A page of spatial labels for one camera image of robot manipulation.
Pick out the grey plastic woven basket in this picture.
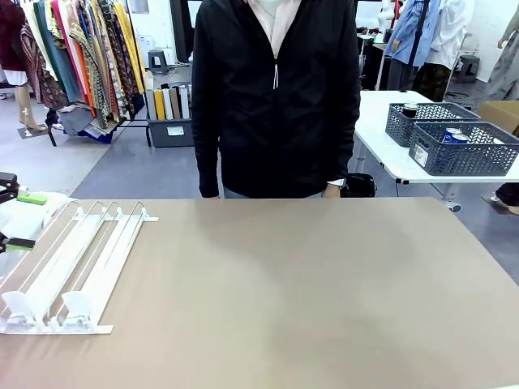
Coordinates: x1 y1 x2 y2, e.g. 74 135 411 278
408 120 519 177
384 101 483 148

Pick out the white dispenser pusher paddle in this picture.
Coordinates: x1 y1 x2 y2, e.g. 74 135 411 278
61 290 97 316
1 289 33 318

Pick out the white can dispenser rack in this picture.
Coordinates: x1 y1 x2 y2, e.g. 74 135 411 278
0 199 160 336

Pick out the pile of folded fabric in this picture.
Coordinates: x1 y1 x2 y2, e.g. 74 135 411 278
45 104 122 143

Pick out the orange hanging garment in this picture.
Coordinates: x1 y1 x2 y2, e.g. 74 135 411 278
74 38 97 118

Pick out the teal hanging garment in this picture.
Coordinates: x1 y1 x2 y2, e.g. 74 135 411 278
33 0 82 103

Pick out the grey storage bin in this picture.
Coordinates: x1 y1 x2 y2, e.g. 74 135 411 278
146 115 196 148

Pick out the yellow fabric roll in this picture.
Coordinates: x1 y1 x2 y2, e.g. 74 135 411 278
153 88 166 121

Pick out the mannequin in maroon top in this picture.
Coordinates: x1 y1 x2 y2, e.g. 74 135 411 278
0 0 69 139

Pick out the white fabric roll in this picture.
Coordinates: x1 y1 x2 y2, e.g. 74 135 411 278
161 88 174 120

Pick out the brown patterned hanging garment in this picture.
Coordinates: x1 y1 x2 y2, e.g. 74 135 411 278
97 0 137 119

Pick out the brown fabric roll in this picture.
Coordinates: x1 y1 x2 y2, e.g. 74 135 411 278
169 87 182 120

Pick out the light grey fabric roll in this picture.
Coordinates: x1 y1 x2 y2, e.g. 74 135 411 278
178 85 192 119

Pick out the yellow hanging garment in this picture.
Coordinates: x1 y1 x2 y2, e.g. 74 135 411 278
112 0 146 95

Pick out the grey plastic stool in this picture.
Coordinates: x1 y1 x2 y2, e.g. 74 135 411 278
148 49 169 76
453 54 482 85

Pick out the black partition panel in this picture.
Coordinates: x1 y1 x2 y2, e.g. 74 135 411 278
169 0 196 64

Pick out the person in black jacket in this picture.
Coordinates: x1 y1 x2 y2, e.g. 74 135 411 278
191 0 362 200

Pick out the white side table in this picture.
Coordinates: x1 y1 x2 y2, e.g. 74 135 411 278
353 89 519 212

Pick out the mannequin in blue shirt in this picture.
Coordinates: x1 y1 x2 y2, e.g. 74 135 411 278
383 0 442 93

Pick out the black tripod pole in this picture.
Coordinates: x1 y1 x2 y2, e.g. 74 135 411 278
399 0 431 93

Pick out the mannequin in white shirt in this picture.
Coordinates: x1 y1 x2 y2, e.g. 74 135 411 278
421 0 475 102

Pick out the brown cardboard box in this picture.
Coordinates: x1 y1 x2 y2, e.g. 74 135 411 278
477 100 519 137

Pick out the bystander leg with shoe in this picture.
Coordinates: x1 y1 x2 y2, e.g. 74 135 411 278
490 182 519 216

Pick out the mannequin in grey dress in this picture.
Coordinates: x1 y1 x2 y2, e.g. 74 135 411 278
484 6 519 101

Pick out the black clothes rack frame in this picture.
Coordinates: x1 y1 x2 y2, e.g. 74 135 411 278
47 0 153 147

